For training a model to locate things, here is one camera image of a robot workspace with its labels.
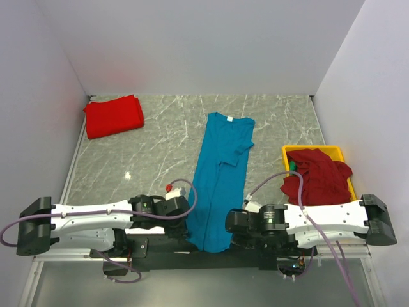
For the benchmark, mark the folded red t shirt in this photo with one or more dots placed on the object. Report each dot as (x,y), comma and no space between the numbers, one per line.
(113,117)

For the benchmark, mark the black base beam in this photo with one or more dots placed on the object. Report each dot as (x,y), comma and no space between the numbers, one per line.
(262,257)

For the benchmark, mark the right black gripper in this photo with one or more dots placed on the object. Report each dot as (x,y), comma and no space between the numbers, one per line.
(235,220)

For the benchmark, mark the blue t shirt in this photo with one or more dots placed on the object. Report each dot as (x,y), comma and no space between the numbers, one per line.
(219,180)

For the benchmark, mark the green t shirt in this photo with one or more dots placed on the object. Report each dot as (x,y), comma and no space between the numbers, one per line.
(292,166)

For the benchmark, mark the dark red t shirt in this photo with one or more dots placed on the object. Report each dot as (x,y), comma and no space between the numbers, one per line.
(325,180)

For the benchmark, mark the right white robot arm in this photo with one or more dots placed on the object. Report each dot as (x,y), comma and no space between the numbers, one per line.
(288,227)

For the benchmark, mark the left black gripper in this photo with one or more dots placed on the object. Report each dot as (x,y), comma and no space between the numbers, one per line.
(178,208)

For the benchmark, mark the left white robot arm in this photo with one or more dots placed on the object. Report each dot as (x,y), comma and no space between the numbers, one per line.
(99,227)

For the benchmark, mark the aluminium frame rail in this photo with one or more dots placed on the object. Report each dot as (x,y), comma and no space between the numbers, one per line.
(345,251)

